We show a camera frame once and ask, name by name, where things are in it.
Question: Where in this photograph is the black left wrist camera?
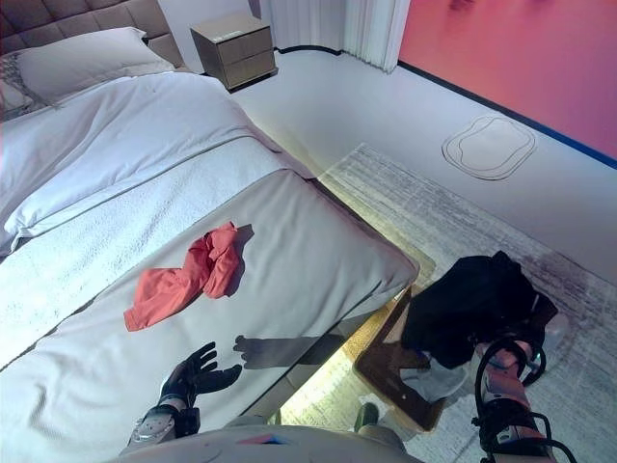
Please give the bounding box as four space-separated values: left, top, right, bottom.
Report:
176 407 201 438

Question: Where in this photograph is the brown wicker laundry basket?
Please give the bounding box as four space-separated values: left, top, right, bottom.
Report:
354 284 483 433

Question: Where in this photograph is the brown tufted headboard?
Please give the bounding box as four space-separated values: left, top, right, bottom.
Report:
0 0 187 71

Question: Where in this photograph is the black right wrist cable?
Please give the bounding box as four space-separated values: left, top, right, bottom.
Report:
474 337 549 387

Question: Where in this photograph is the grey robot torso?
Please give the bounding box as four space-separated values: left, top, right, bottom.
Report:
115 417 411 463

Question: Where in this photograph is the grey striped rug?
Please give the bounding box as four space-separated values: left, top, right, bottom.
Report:
279 142 617 463

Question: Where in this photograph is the white garment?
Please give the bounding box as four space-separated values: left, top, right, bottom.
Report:
399 359 476 404

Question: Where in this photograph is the black garment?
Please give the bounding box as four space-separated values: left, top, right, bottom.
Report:
399 250 539 370

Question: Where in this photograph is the brown wooden nightstand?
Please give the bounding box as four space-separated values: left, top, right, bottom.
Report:
190 12 280 93

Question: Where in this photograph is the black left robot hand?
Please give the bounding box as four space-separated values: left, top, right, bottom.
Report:
158 340 243 401

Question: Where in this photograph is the plain beige pillow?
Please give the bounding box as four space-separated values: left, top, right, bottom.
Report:
16 26 175 103

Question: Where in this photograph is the bed with grey cover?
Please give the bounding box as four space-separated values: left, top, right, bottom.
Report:
0 168 420 463

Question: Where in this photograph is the white curtain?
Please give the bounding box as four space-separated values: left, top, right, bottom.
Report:
262 0 411 74

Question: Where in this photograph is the dark baseboard strip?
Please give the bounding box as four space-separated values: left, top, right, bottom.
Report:
397 60 617 170

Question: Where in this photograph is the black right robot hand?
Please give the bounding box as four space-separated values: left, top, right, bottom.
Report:
510 291 559 346

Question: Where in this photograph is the white oval floor mat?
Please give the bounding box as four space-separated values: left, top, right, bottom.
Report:
441 115 538 182

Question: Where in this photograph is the red garment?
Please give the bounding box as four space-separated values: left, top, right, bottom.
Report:
122 220 255 334

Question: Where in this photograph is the white textured bed sheet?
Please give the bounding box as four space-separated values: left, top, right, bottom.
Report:
0 139 295 368

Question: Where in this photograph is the white duvet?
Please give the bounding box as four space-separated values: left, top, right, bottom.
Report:
0 71 285 257

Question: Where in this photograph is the patterned decorative pillow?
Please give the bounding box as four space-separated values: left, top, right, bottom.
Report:
0 51 49 122

